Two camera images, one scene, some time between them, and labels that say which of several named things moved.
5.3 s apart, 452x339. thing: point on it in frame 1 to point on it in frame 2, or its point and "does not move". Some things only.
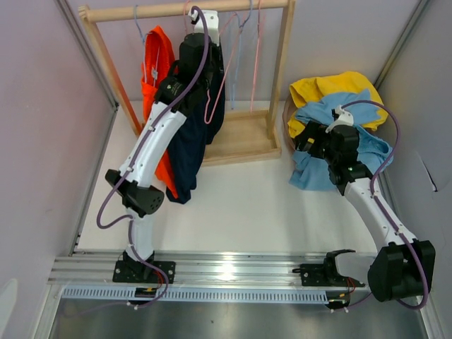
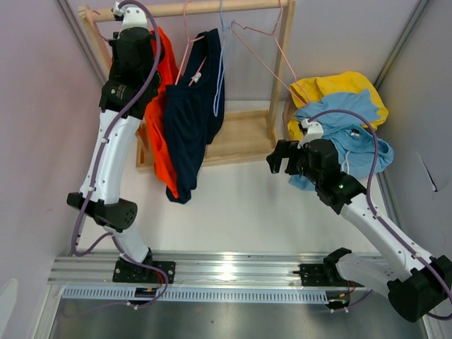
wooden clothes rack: x=236 y=136 does not move
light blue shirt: x=373 y=150 does not move
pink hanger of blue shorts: x=207 y=117 to x=90 y=13
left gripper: x=215 y=51 to x=115 y=70
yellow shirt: x=304 y=91 does not move
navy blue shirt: x=202 y=126 does not move
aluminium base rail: x=204 y=269 does not move
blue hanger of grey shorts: x=240 y=26 to x=222 y=66
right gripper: x=315 y=131 to x=282 y=151
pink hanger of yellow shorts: x=258 y=27 to x=273 y=34
